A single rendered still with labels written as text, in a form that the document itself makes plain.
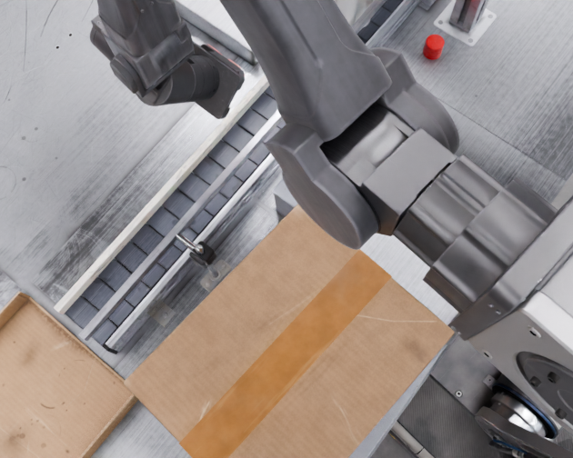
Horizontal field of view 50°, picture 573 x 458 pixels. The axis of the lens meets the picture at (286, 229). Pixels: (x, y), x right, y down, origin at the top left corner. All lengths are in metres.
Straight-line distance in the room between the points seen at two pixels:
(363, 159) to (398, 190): 0.03
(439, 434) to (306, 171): 1.28
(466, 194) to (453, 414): 1.27
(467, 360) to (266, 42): 1.32
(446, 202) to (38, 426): 0.83
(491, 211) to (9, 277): 0.91
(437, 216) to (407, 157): 0.04
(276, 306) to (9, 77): 0.78
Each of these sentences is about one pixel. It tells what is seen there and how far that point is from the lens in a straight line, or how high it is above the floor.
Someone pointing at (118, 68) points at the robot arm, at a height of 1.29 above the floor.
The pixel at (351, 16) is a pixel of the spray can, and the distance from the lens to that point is 1.09.
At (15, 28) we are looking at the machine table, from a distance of 1.38.
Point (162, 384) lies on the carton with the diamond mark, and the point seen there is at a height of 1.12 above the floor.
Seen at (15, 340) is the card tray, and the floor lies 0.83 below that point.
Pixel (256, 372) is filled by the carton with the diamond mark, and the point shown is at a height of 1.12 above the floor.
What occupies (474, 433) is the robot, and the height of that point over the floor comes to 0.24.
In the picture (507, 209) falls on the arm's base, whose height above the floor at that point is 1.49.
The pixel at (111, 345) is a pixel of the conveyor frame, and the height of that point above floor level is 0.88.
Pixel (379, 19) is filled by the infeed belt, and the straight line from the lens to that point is 1.20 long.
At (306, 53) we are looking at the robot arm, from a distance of 0.38.
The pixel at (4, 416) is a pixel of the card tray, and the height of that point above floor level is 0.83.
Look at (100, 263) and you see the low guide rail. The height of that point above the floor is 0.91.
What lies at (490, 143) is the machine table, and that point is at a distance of 1.16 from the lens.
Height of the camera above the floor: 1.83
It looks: 71 degrees down
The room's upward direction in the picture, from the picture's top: 8 degrees counter-clockwise
